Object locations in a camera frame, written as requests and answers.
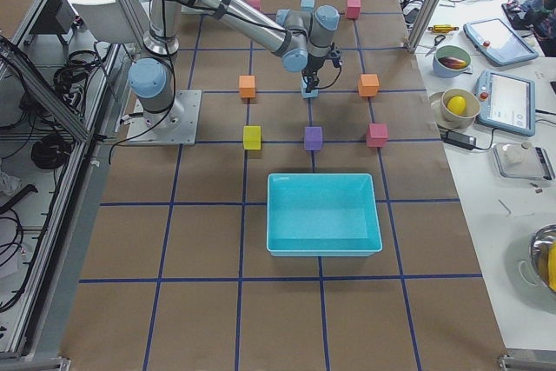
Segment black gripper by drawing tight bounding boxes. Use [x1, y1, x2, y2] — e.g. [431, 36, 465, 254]
[301, 43, 342, 90]

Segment light blue block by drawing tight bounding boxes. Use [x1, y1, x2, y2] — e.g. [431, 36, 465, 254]
[301, 87, 319, 99]
[300, 0, 315, 12]

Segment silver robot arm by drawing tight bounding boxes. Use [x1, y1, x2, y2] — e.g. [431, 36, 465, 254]
[143, 0, 342, 91]

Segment purple block near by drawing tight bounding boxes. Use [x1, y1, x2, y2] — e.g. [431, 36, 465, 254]
[304, 126, 323, 151]

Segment orange block outer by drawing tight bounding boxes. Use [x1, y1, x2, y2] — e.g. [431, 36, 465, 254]
[358, 74, 380, 97]

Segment orange block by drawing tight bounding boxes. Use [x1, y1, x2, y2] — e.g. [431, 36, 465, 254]
[238, 75, 256, 99]
[358, 74, 380, 97]

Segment orange block inner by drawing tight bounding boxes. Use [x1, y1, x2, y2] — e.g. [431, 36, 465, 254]
[238, 75, 256, 99]

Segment yellow block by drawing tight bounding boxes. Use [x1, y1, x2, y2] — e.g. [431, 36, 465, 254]
[242, 125, 261, 150]

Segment pink block near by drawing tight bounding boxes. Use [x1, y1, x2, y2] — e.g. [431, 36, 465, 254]
[366, 123, 389, 148]

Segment pink block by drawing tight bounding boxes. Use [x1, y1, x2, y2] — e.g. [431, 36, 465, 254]
[247, 0, 261, 11]
[366, 123, 389, 148]
[345, 0, 361, 20]

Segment pink block far outer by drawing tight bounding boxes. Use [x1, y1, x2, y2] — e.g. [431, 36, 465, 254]
[345, 0, 361, 20]

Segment pink block far inner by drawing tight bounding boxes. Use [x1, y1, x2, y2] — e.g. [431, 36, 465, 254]
[247, 0, 261, 11]

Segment teal plastic tray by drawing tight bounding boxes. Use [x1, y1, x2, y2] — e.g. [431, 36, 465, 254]
[266, 173, 383, 257]

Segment scissors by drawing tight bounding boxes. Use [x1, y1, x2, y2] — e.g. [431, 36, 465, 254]
[426, 34, 446, 56]

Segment green bowl with fruit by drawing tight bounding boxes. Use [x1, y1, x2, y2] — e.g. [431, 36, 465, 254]
[433, 45, 471, 78]

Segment cream bowl with lemon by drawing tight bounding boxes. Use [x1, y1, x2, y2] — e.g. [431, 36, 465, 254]
[440, 89, 480, 129]

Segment black power adapter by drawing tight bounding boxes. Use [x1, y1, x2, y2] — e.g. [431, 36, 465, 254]
[440, 130, 476, 150]

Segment teach pendant far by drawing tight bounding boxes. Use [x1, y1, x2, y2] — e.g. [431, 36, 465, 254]
[463, 18, 539, 66]

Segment teach pendant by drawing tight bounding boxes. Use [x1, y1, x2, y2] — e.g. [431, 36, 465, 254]
[463, 18, 539, 66]
[475, 70, 536, 137]

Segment teach pendant near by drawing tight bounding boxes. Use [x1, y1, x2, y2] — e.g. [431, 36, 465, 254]
[475, 70, 536, 137]

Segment digital kitchen scale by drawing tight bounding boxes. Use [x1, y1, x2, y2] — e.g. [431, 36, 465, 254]
[493, 142, 555, 181]

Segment steel bowl with banana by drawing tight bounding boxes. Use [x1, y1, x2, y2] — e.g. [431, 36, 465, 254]
[518, 224, 555, 296]

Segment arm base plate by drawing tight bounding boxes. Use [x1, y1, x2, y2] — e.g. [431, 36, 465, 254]
[126, 89, 202, 146]

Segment yellow handled tool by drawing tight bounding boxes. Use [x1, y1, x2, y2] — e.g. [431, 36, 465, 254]
[427, 24, 460, 34]

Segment aluminium frame post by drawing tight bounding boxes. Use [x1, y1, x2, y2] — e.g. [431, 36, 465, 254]
[406, 0, 460, 53]

